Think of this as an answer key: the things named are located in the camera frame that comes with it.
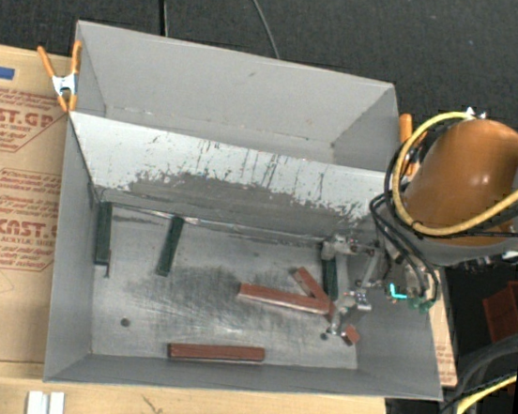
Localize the grey metal bin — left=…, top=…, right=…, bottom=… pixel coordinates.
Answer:
left=29, top=20, right=489, bottom=414

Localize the red-brown flat block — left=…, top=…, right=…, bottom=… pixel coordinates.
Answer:
left=165, top=334, right=267, bottom=373
left=281, top=266, right=370, bottom=349
left=234, top=281, right=335, bottom=318

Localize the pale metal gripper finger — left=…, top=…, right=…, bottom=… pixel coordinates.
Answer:
left=325, top=285, right=375, bottom=343
left=314, top=232, right=358, bottom=305

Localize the dark green flat block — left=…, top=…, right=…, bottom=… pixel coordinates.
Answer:
left=155, top=213, right=187, bottom=280
left=90, top=200, right=118, bottom=268
left=317, top=256, right=343, bottom=302

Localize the brown cardboard board red print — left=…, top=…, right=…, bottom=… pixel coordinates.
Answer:
left=0, top=42, right=495, bottom=414

